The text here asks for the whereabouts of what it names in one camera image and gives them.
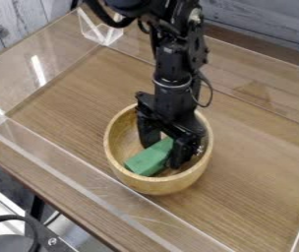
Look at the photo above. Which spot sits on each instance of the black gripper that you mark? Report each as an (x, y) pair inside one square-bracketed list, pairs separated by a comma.
[(166, 111)]

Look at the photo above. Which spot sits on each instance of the green rectangular block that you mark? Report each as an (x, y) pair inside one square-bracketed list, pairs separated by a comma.
[(149, 161)]

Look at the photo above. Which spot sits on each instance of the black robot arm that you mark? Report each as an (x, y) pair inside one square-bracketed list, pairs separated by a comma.
[(173, 24)]

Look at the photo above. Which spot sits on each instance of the brown wooden bowl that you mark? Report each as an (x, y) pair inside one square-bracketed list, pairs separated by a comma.
[(121, 144)]

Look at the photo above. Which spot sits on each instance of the black table leg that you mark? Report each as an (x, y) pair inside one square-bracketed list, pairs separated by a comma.
[(37, 208)]

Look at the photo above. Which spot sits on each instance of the clear acrylic corner bracket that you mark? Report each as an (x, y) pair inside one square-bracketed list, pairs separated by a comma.
[(97, 32)]

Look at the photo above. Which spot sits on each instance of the clear acrylic tray wall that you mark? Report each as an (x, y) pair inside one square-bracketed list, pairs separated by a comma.
[(62, 87)]

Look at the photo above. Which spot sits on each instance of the grey metal bracket with screw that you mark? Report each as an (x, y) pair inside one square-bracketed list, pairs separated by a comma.
[(49, 242)]

